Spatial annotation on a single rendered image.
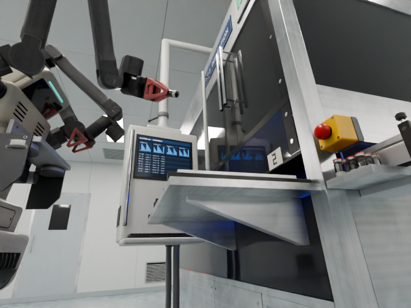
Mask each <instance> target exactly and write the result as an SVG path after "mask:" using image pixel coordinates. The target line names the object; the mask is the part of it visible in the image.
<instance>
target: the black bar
mask: <svg viewBox="0 0 411 308"><path fill-rule="evenodd" d="M170 176H174V177H199V178H223V179H237V180H262V181H274V182H299V183H311V180H310V179H300V178H278V177H255V176H243V175H221V174H199V173H186V172H168V173H167V181H168V179H169V177H170Z"/></svg>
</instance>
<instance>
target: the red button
mask: <svg viewBox="0 0 411 308"><path fill-rule="evenodd" d="M329 135H330V127H329V126H328V125H326V124H319V125H318V126H316V127H315V129H314V136H315V137H316V138H317V139H320V140H325V139H327V138H328V137H329Z"/></svg>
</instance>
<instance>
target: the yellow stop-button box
mask: <svg viewBox="0 0 411 308"><path fill-rule="evenodd" d="M321 124H326V125H328V126H329V127H330V135H329V137H328V138H327V139H325V140H320V139H319V144H320V148H321V150H325V151H332V152H344V151H346V150H348V149H350V148H352V147H354V146H356V145H358V144H360V143H362V142H364V139H363V136H362V133H361V130H360V127H359V124H358V121H357V118H356V117H349V116H345V115H337V114H334V115H332V116H331V117H329V118H328V119H327V120H325V121H324V122H322V123H321Z"/></svg>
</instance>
